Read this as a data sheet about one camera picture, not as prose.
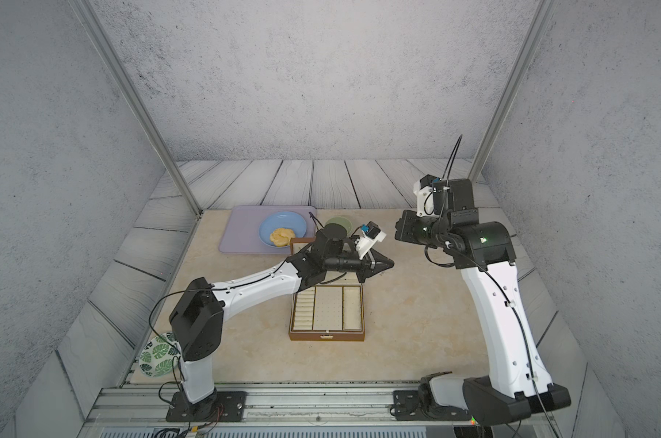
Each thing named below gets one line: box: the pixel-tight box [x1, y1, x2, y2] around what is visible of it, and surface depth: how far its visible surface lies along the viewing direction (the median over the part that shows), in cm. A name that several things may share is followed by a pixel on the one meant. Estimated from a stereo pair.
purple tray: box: [218, 205, 317, 255], surface depth 116 cm
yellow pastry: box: [269, 227, 296, 248], surface depth 110 cm
